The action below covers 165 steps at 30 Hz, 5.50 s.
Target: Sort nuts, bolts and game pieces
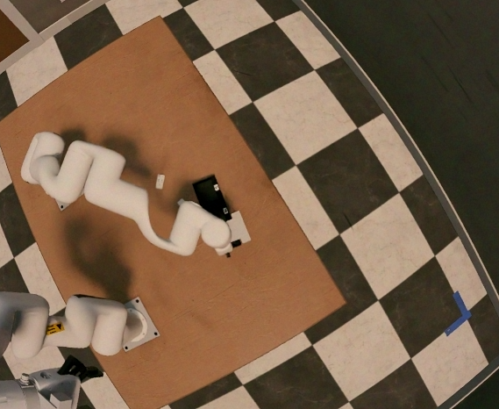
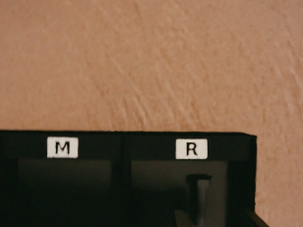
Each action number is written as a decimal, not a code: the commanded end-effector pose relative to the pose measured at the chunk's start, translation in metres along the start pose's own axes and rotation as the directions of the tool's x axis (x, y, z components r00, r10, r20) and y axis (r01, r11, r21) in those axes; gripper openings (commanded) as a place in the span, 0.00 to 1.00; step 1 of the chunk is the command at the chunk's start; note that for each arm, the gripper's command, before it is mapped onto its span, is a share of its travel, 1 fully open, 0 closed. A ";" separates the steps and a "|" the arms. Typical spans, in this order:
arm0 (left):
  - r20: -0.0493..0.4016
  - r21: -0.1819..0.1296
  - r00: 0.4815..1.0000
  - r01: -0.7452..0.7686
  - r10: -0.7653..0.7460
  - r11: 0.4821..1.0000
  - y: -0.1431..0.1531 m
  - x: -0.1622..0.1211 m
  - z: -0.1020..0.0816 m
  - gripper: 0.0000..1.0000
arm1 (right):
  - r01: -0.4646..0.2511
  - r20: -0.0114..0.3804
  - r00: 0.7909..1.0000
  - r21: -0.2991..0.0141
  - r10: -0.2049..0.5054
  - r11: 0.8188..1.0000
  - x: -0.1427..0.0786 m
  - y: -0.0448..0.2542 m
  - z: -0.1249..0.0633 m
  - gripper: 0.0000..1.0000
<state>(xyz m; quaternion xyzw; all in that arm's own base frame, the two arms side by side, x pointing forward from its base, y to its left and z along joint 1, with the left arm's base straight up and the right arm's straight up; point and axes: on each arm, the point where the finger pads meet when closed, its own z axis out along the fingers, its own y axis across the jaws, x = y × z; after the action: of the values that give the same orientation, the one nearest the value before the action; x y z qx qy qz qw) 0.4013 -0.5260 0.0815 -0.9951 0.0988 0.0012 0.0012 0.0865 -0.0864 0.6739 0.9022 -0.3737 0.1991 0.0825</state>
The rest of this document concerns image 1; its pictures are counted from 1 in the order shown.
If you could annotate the white domino tile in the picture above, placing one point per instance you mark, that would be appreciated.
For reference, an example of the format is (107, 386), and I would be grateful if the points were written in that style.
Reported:
(160, 181)

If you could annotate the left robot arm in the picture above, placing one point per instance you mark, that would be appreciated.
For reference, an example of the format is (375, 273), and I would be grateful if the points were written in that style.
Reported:
(102, 167)

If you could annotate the black three-compartment bin rack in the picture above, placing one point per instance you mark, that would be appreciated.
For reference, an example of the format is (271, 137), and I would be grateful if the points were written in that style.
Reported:
(207, 191)

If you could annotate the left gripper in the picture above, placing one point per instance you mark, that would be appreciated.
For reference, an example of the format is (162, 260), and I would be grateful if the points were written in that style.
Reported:
(225, 250)

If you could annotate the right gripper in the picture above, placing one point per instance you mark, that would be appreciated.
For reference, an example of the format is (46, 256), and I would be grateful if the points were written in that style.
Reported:
(63, 379)

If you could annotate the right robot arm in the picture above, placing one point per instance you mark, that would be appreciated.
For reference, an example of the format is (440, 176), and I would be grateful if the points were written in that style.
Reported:
(35, 329)

